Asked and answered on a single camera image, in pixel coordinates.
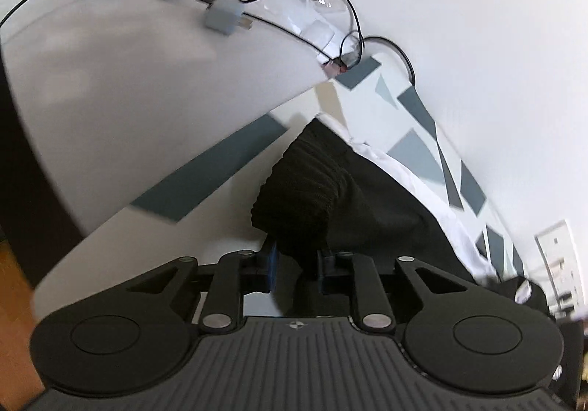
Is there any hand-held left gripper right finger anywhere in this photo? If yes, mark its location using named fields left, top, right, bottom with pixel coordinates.
left=317, top=249, right=470, bottom=333

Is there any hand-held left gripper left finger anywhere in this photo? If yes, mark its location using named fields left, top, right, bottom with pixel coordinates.
left=124, top=237, right=279, bottom=333

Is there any black sweater with white stripe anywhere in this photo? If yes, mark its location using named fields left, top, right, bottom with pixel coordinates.
left=250, top=115, right=552, bottom=320

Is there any geometric patterned table mat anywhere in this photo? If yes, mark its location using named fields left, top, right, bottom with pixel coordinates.
left=34, top=54, right=552, bottom=320

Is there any grey flat desk pad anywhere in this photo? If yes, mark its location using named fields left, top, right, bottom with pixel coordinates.
left=0, top=0, right=332, bottom=235

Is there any grey plug adapter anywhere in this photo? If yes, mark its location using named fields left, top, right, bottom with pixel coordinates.
left=203, top=0, right=253, bottom=36

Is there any white wall socket panel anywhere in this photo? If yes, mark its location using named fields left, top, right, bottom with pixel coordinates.
left=534, top=219, right=588, bottom=320

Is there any black charging cable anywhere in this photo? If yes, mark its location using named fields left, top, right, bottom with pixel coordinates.
left=151, top=0, right=416, bottom=86

